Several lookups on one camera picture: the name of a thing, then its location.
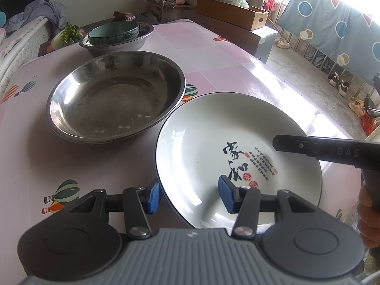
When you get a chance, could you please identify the teal ceramic bowl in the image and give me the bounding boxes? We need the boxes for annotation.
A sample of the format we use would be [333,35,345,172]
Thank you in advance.
[87,21,140,47]

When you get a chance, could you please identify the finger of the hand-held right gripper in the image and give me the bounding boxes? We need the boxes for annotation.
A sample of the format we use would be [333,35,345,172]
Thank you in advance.
[272,134,325,158]

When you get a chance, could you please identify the long open cardboard box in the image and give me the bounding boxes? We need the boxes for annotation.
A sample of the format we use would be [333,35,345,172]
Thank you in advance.
[196,0,269,31]

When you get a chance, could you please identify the blue blanket with circles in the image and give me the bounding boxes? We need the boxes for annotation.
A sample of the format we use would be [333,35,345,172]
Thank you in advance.
[278,0,380,78]

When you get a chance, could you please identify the white quilted mattress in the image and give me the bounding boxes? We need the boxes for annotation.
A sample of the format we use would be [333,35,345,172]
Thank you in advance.
[0,16,57,87]

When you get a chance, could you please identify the deep stainless steel bowl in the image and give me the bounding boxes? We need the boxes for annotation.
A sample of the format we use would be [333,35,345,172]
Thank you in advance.
[79,22,155,58]

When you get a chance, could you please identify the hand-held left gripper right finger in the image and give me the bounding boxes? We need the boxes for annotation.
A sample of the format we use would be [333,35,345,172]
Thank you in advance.
[218,175,317,240]

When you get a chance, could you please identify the grey blue crumpled clothes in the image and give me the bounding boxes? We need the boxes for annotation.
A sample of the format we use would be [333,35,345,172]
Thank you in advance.
[5,0,67,34]

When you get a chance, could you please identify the red onion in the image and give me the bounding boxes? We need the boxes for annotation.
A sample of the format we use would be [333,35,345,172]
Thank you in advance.
[112,11,136,22]

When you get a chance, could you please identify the black metal stand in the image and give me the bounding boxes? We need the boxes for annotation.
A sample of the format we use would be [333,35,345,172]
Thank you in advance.
[364,74,380,120]

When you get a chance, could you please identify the red plastic bag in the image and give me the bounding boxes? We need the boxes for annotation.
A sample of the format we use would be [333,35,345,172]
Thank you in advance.
[361,111,377,136]

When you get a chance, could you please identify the wide stainless steel plate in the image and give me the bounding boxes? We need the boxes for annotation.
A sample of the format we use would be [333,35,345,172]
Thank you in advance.
[46,50,186,141]
[47,85,187,145]

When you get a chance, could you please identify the cardboard box with clutter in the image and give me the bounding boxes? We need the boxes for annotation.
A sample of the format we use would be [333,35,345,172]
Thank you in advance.
[137,0,197,23]

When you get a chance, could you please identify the cream shoes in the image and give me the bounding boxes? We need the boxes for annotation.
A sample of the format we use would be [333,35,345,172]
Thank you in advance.
[348,97,366,119]

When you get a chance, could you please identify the pink checked tablecloth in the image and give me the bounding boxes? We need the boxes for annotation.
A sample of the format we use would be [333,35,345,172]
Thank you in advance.
[0,18,361,245]

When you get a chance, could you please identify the person's right hand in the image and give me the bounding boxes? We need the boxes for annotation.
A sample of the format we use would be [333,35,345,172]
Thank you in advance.
[357,183,380,249]

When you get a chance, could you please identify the white cabinet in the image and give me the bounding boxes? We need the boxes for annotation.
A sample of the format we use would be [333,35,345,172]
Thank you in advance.
[256,26,278,63]

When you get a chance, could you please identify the flat printed product box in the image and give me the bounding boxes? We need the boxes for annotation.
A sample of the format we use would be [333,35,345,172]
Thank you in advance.
[38,27,90,57]

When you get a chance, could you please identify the green leaf lettuce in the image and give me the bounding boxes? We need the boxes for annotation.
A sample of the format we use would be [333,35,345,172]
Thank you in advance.
[51,24,81,50]

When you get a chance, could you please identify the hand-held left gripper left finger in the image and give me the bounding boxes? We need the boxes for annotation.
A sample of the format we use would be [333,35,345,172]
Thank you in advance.
[69,181,162,241]

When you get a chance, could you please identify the white plate with calligraphy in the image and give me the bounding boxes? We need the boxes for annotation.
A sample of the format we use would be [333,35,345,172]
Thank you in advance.
[155,91,323,230]

